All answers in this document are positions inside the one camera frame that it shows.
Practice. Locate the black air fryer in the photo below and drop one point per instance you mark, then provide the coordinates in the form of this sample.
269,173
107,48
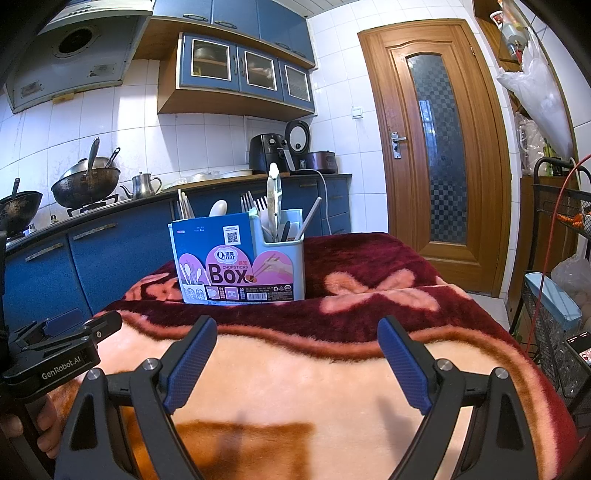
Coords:
265,152

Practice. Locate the steel kettle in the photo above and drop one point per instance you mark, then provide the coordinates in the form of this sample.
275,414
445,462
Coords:
143,187

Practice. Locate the white plastic bag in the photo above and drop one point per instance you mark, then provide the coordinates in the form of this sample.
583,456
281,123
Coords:
545,106

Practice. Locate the grey range hood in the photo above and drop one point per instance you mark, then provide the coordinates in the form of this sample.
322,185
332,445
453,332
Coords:
78,60

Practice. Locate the steel ladle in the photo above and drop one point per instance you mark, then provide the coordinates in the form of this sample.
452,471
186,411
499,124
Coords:
92,154

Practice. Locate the small black wok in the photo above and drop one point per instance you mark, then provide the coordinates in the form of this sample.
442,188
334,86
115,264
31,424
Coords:
18,210

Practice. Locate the large black wok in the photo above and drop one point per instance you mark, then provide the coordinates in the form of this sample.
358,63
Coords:
85,187

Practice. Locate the black plastic spoon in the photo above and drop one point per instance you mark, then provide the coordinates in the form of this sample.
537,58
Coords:
285,230

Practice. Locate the blue upper kitchen cabinets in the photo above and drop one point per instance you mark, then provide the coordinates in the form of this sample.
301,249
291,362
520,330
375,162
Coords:
240,18

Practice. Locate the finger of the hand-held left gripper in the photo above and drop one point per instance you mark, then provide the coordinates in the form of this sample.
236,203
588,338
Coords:
64,324
99,325

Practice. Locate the blue kitchen counter cabinets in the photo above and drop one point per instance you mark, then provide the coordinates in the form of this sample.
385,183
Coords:
120,258

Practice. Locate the gas stove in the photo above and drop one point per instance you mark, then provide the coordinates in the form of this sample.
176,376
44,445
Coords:
87,208

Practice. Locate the steel food tongs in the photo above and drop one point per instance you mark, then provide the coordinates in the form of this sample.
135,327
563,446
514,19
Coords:
273,194

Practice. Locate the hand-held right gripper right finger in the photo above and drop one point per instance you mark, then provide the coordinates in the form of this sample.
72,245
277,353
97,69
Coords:
404,364

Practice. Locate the wooden wall shelf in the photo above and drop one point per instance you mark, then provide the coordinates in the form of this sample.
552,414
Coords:
485,27

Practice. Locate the white light switch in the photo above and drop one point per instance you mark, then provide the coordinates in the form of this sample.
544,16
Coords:
358,112

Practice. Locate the wooden door with glass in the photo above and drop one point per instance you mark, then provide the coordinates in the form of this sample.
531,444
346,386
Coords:
397,184

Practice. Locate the clear bag of eggs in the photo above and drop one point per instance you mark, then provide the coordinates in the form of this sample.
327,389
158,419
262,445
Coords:
572,277

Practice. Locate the red floral fleece blanket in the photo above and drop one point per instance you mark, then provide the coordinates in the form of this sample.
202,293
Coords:
323,369

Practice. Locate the rice cooker with open lid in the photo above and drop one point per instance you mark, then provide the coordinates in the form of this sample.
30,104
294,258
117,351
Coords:
321,161

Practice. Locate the clear container with blue lid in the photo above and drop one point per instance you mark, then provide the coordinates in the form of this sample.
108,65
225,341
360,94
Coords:
554,295

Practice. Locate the glass-door wall cabinet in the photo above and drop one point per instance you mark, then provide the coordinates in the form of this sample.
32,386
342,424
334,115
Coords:
217,78

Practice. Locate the person's left hand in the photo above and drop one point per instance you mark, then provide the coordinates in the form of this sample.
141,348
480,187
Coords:
48,424

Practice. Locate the smartphone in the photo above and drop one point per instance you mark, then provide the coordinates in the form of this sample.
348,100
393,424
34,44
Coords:
581,346

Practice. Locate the blue utensil holder box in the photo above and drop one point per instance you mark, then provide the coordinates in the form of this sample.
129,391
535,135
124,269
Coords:
231,277

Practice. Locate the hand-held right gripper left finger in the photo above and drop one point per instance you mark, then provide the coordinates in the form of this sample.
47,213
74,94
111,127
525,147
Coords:
189,364

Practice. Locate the steel spatula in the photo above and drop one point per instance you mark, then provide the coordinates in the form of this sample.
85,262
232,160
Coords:
113,158

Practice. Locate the white plastic fork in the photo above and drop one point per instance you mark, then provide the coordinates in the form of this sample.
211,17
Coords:
262,205

